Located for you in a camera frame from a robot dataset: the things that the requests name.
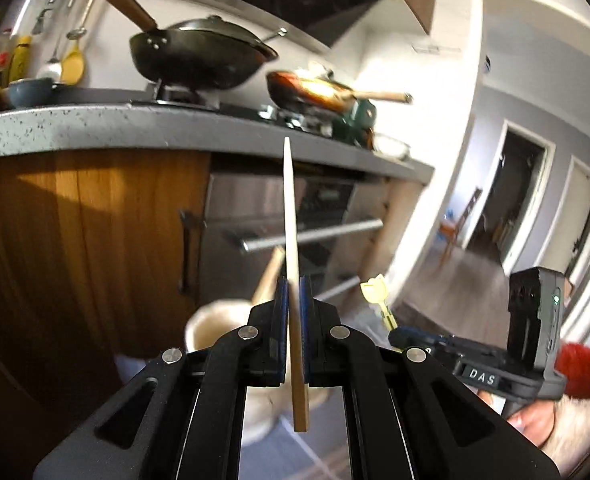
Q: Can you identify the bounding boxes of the gas stove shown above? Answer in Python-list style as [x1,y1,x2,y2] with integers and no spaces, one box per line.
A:
[147,80,336,133]

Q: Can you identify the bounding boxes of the rusty frying pan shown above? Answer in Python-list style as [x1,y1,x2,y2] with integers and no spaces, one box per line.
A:
[266,62,415,113]

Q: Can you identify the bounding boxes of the wooden cabinet with black handle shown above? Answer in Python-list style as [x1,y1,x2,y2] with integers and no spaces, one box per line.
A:
[0,150,213,411]

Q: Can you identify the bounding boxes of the green kitchen appliance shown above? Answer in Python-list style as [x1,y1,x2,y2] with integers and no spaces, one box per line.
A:
[337,100,378,148]

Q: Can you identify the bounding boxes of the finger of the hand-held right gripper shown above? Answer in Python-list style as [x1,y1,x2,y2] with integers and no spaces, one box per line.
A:
[387,326,458,361]

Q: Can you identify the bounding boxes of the grey stone countertop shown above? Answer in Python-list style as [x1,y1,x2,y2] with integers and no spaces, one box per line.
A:
[0,102,435,183]

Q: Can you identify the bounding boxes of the small silver spoon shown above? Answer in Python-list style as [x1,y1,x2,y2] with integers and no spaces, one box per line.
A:
[66,0,100,40]

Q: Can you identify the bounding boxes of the yellow training chopsticks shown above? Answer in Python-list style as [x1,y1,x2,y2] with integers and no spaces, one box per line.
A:
[360,275,400,332]

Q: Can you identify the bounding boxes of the black cabinet handle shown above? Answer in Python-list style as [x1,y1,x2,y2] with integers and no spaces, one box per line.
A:
[177,209,196,295]

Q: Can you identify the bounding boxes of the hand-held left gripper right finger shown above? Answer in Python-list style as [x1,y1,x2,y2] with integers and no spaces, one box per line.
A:
[299,277,562,480]

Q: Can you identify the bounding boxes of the black wok with wooden handle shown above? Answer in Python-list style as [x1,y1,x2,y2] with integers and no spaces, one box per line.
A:
[91,0,288,91]

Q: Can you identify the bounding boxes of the blue-grey bowl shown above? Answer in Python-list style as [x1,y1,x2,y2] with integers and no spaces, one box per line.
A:
[7,78,58,108]

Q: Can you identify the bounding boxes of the white dish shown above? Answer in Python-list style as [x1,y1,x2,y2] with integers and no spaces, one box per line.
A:
[375,132,411,158]

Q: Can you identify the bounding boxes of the hanging metal peeler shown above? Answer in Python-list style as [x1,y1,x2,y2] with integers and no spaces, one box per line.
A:
[31,7,56,36]

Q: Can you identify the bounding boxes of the stainless steel oven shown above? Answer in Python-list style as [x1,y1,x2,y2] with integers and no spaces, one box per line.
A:
[197,157,391,306]

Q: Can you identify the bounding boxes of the white floral ceramic utensil holder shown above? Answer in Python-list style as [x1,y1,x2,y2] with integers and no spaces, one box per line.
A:
[184,299,328,443]

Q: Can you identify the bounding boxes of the wooden chair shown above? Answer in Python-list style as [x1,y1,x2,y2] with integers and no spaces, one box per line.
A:
[440,187,483,261]

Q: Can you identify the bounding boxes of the narrow wooden cabinet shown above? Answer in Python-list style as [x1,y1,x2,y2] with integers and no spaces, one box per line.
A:
[362,175,426,286]

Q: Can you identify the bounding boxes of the silver ladle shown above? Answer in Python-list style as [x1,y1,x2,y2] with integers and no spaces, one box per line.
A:
[36,20,66,81]

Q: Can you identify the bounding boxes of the person's right hand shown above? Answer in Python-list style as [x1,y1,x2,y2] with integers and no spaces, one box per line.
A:
[505,400,558,448]

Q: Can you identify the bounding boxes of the row of sauce bottles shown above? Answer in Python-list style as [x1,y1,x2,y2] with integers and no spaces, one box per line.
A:
[0,7,34,108]

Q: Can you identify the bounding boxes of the stainless steel drawer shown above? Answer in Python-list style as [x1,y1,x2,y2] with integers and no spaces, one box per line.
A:
[315,255,381,321]

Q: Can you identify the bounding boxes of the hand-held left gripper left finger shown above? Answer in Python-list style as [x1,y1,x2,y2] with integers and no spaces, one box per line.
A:
[32,277,291,480]

